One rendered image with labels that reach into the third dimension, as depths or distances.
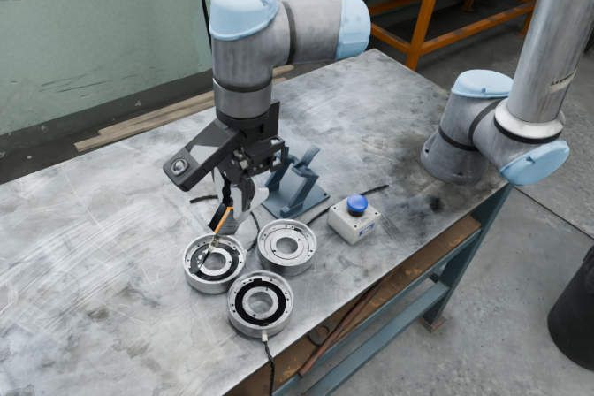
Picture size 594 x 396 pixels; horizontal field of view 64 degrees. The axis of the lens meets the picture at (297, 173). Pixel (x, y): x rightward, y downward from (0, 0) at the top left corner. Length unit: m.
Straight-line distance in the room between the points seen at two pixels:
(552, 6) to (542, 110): 0.18
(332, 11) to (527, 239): 1.82
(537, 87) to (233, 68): 0.50
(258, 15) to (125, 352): 0.52
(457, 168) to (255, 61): 0.64
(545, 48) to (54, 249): 0.87
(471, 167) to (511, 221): 1.25
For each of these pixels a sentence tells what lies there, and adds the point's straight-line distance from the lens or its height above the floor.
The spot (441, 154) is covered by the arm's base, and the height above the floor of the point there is 0.85.
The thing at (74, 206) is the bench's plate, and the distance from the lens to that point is 1.00.
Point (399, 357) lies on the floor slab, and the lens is 1.74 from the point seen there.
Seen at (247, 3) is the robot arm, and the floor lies 1.28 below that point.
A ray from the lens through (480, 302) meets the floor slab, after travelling 1.97.
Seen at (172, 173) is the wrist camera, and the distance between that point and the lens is 0.64.
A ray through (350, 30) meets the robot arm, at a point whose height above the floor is 1.24.
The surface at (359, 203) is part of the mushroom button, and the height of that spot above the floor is 0.87.
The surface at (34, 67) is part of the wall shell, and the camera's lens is 2.30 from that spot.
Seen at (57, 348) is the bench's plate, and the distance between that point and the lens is 0.83.
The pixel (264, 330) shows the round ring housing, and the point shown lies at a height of 0.84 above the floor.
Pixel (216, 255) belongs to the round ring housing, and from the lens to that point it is 0.85.
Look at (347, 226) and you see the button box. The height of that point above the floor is 0.84.
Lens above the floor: 1.50
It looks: 43 degrees down
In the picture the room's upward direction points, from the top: 7 degrees clockwise
